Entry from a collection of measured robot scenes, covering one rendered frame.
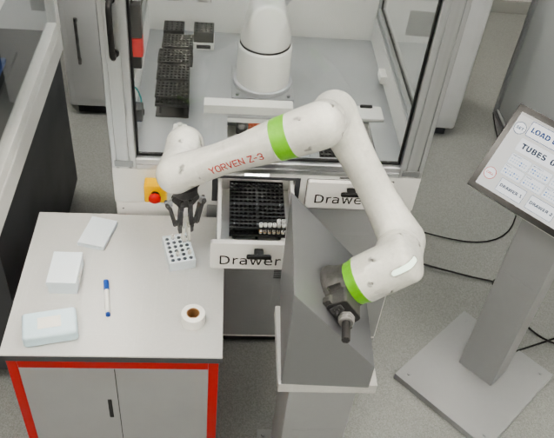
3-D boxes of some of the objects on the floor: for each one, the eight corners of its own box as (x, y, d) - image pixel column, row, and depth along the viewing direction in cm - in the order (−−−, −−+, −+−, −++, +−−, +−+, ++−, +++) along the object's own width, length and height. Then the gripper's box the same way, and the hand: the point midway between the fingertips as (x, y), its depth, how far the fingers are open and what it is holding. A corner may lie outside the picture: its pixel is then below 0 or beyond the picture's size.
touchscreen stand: (485, 453, 272) (587, 274, 202) (393, 377, 293) (457, 192, 223) (550, 378, 299) (660, 198, 229) (462, 315, 321) (537, 132, 251)
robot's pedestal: (342, 508, 251) (382, 388, 199) (256, 508, 249) (275, 387, 197) (334, 432, 273) (368, 305, 221) (256, 431, 270) (271, 302, 218)
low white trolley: (216, 482, 254) (223, 357, 202) (38, 483, 249) (-3, 355, 197) (218, 348, 296) (224, 216, 244) (66, 347, 291) (39, 211, 239)
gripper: (204, 171, 217) (203, 228, 234) (159, 177, 213) (162, 234, 230) (210, 188, 212) (210, 243, 228) (164, 194, 208) (166, 250, 225)
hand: (185, 231), depth 227 cm, fingers closed, pressing on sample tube
